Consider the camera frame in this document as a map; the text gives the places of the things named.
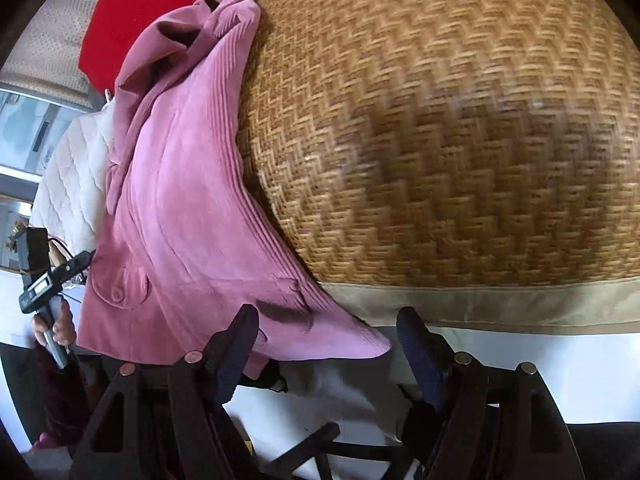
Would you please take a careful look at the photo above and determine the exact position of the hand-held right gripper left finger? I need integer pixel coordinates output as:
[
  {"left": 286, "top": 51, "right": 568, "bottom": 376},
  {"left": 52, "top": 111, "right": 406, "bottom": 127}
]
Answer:
[{"left": 67, "top": 304, "right": 261, "bottom": 480}]

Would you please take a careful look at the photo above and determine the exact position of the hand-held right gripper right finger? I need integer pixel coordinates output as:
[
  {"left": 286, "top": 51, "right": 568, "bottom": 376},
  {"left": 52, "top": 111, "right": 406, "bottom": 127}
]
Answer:
[{"left": 396, "top": 306, "right": 586, "bottom": 480}]

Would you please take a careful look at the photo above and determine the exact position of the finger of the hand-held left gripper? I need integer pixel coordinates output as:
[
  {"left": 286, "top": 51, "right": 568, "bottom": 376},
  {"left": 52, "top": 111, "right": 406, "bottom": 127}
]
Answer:
[{"left": 50, "top": 249, "right": 97, "bottom": 284}]

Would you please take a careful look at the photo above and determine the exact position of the pink corduroy jacket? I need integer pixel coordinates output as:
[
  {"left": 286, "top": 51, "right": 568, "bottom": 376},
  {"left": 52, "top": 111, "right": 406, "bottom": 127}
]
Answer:
[{"left": 75, "top": 0, "right": 392, "bottom": 382}]

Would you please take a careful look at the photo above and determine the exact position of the person's left hand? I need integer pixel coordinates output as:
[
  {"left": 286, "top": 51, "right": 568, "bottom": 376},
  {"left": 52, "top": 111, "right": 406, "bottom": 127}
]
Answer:
[{"left": 31, "top": 297, "right": 77, "bottom": 357}]

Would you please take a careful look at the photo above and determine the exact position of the white quilted pillow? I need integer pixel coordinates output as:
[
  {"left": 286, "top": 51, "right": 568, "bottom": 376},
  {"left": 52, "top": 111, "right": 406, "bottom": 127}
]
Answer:
[{"left": 29, "top": 100, "right": 121, "bottom": 261}]

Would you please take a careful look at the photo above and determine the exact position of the window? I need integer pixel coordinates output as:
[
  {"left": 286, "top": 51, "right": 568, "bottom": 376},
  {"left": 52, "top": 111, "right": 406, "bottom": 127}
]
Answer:
[{"left": 0, "top": 80, "right": 83, "bottom": 181}]

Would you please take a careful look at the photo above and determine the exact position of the woven rattan bed mat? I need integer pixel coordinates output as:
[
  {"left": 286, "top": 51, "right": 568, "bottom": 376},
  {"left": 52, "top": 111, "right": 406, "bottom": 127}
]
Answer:
[{"left": 235, "top": 0, "right": 640, "bottom": 335}]

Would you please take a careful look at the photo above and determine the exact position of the beige perforated curtain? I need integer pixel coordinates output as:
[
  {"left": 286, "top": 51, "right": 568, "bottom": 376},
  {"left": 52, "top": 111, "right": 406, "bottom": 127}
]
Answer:
[{"left": 2, "top": 0, "right": 118, "bottom": 111}]

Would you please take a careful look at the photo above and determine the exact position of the red blanket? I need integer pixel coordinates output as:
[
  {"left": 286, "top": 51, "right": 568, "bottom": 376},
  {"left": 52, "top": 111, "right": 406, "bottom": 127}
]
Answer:
[{"left": 77, "top": 0, "right": 256, "bottom": 111}]

